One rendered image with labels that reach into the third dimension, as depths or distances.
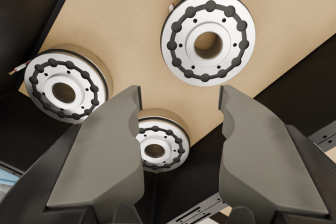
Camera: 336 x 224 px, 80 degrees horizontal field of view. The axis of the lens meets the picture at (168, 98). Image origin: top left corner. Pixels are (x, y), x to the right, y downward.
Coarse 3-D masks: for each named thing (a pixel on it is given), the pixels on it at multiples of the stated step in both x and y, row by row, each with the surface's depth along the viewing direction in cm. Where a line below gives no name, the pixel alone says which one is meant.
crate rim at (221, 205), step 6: (330, 138) 19; (318, 144) 19; (324, 144) 19; (330, 144) 19; (324, 150) 20; (216, 204) 25; (222, 204) 25; (204, 210) 25; (210, 210) 25; (216, 210) 25; (198, 216) 26; (204, 216) 26; (186, 222) 27; (192, 222) 27; (198, 222) 27
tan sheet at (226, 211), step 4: (332, 148) 32; (324, 152) 33; (328, 152) 33; (332, 152) 33; (328, 156) 33; (332, 156) 33; (332, 160) 34; (224, 208) 42; (228, 208) 42; (224, 212) 42; (228, 212) 42
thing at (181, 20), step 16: (192, 0) 20; (208, 0) 20; (224, 0) 20; (176, 16) 20; (192, 16) 21; (208, 16) 20; (224, 16) 20; (240, 16) 20; (176, 32) 21; (240, 32) 21; (176, 48) 22; (240, 48) 22; (176, 64) 23; (192, 64) 23; (224, 64) 23; (240, 64) 23; (192, 80) 24; (208, 80) 24; (224, 80) 24
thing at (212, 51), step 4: (216, 36) 24; (216, 40) 24; (220, 40) 22; (216, 44) 24; (220, 44) 22; (196, 48) 25; (208, 48) 25; (212, 48) 24; (216, 48) 23; (196, 52) 23; (200, 52) 24; (204, 52) 24; (208, 52) 24; (212, 52) 23; (216, 52) 22; (204, 56) 23; (208, 56) 23
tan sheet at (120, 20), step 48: (96, 0) 23; (144, 0) 23; (240, 0) 22; (288, 0) 22; (96, 48) 26; (144, 48) 26; (288, 48) 25; (144, 96) 29; (192, 96) 29; (192, 144) 33
